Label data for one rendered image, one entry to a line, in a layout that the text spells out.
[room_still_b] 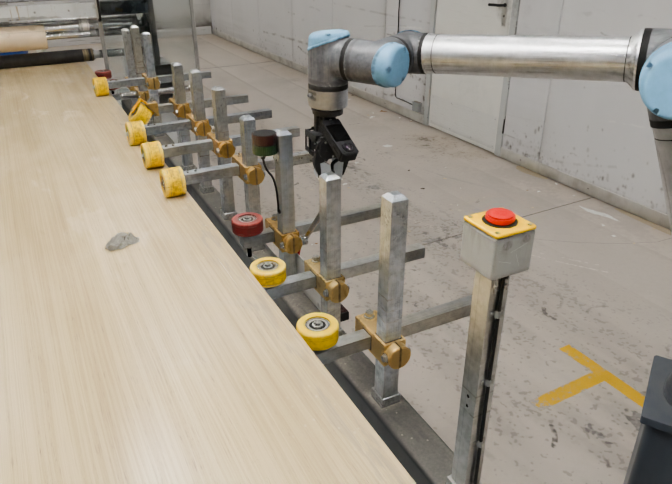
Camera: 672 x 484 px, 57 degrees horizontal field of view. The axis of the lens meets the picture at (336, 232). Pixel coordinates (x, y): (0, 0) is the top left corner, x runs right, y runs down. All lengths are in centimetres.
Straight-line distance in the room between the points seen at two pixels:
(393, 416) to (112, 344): 56
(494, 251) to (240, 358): 50
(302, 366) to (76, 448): 37
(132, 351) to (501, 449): 144
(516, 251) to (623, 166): 329
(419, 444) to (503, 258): 51
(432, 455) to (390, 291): 31
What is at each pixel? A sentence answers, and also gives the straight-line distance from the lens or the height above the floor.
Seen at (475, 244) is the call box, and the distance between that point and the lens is 86.
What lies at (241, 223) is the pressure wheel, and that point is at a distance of 157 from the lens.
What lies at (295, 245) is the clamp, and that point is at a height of 85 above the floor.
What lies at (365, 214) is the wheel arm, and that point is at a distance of 173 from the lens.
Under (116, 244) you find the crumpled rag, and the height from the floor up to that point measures 91.
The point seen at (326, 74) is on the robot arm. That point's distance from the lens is 138.
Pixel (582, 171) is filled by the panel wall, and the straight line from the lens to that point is 433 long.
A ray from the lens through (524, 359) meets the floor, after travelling 266.
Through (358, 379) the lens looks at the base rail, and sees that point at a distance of 137.
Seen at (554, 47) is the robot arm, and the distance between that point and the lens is 134.
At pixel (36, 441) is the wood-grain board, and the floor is 90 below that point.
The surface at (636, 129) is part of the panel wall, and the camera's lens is 405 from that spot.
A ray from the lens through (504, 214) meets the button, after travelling 86.
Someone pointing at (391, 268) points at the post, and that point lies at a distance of 112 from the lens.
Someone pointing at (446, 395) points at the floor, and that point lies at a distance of 242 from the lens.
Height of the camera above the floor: 158
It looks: 27 degrees down
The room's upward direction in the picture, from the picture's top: straight up
